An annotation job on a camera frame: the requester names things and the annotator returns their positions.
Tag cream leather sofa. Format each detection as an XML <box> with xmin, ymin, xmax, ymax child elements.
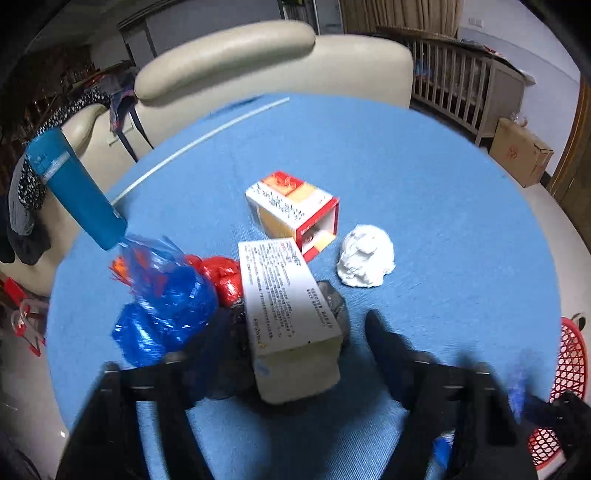
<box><xmin>0</xmin><ymin>20</ymin><xmax>414</xmax><ymax>296</ymax></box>

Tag cardboard box with red logo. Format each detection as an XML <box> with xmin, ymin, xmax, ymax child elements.
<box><xmin>489</xmin><ymin>117</ymin><xmax>554</xmax><ymax>188</ymax></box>

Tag wooden baby crib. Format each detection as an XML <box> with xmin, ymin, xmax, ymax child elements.
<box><xmin>376</xmin><ymin>25</ymin><xmax>537</xmax><ymax>148</ymax></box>

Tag black dotted garment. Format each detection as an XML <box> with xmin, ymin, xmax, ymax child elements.
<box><xmin>17</xmin><ymin>88</ymin><xmax>112</xmax><ymax>214</ymax></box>

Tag beige curtain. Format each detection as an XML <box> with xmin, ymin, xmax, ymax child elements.
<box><xmin>339</xmin><ymin>0</ymin><xmax>463</xmax><ymax>40</ymax></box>

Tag thin white strip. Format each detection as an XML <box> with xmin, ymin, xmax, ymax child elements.
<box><xmin>111</xmin><ymin>97</ymin><xmax>291</xmax><ymax>204</ymax></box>

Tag wooden door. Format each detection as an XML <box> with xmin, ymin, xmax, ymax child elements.
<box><xmin>549</xmin><ymin>76</ymin><xmax>591</xmax><ymax>252</ymax></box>

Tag blue cylindrical tube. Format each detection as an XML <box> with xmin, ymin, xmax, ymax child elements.
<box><xmin>25</xmin><ymin>128</ymin><xmax>129</xmax><ymax>252</ymax></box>

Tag long white carton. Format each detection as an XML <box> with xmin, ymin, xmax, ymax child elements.
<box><xmin>237</xmin><ymin>239</ymin><xmax>344</xmax><ymax>405</ymax></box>

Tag white tissue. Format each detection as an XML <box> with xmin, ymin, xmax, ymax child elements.
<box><xmin>335</xmin><ymin>224</ymin><xmax>397</xmax><ymax>289</ymax></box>

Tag red plastic hanger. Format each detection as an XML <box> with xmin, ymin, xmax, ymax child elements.
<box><xmin>0</xmin><ymin>272</ymin><xmax>48</xmax><ymax>357</ymax></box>

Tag dark wooden shelf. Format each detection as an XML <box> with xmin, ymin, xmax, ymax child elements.
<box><xmin>0</xmin><ymin>44</ymin><xmax>95</xmax><ymax>144</ymax></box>

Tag red plastic basket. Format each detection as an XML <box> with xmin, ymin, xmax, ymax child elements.
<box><xmin>527</xmin><ymin>316</ymin><xmax>590</xmax><ymax>468</ymax></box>

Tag blue plastic wrapper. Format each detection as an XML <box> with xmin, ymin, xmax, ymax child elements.
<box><xmin>108</xmin><ymin>234</ymin><xmax>221</xmax><ymax>368</ymax></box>

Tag dark grey clothes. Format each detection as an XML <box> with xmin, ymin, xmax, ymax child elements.
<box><xmin>0</xmin><ymin>157</ymin><xmax>52</xmax><ymax>267</ymax></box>

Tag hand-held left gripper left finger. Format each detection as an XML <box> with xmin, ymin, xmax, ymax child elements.
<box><xmin>56</xmin><ymin>320</ymin><xmax>238</xmax><ymax>480</ymax></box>

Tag purple strapped garment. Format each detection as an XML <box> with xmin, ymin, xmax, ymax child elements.
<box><xmin>107</xmin><ymin>71</ymin><xmax>156</xmax><ymax>162</ymax></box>

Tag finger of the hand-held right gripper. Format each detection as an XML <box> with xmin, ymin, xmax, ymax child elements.
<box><xmin>508</xmin><ymin>351</ymin><xmax>591</xmax><ymax>446</ymax></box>

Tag blue table cloth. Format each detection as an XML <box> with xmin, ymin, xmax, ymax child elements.
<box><xmin>46</xmin><ymin>92</ymin><xmax>563</xmax><ymax>480</ymax></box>

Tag white refrigerator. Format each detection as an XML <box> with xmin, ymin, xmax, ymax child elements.
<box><xmin>314</xmin><ymin>0</ymin><xmax>344</xmax><ymax>35</ymax></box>

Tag red and white box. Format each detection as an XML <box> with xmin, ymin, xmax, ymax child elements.
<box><xmin>245</xmin><ymin>170</ymin><xmax>341</xmax><ymax>263</ymax></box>

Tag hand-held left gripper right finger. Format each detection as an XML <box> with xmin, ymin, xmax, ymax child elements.
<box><xmin>366</xmin><ymin>311</ymin><xmax>539</xmax><ymax>480</ymax></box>

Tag red plastic bag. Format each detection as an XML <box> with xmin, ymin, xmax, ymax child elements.
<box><xmin>185</xmin><ymin>255</ymin><xmax>245</xmax><ymax>308</ymax></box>

